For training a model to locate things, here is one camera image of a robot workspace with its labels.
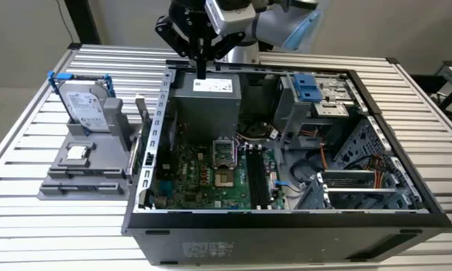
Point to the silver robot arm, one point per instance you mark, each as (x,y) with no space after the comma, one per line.
(271,25)

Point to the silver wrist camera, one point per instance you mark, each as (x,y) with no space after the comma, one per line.
(229,19)

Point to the black post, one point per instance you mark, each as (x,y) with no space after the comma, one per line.
(82,19)

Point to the grey power supply unit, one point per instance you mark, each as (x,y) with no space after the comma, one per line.
(207,113)

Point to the grey parts rack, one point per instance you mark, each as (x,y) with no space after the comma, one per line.
(101,158)

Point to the silver disk bay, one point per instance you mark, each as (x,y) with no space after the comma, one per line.
(361,191)

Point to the blue expansion slot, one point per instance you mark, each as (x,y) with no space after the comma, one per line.
(165,188)

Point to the blue drive bay latch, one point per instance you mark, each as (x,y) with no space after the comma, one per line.
(304,87)

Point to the silver CPU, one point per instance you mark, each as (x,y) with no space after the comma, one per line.
(77,152)

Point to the green motherboard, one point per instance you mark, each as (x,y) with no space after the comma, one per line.
(180,186)

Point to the silver hard disk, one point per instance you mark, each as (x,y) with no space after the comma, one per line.
(84,110)

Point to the black PC case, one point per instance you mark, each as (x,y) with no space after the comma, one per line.
(248,240)

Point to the CPU socket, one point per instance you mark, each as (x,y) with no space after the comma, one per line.
(224,178)

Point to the green graphics card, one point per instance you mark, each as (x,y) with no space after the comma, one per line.
(145,127)

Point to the silver drive cage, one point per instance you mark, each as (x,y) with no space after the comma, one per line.
(333,110)

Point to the blue disk carrier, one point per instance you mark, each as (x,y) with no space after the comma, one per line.
(64,75)

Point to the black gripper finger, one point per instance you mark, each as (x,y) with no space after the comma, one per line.
(171,36)
(228,45)

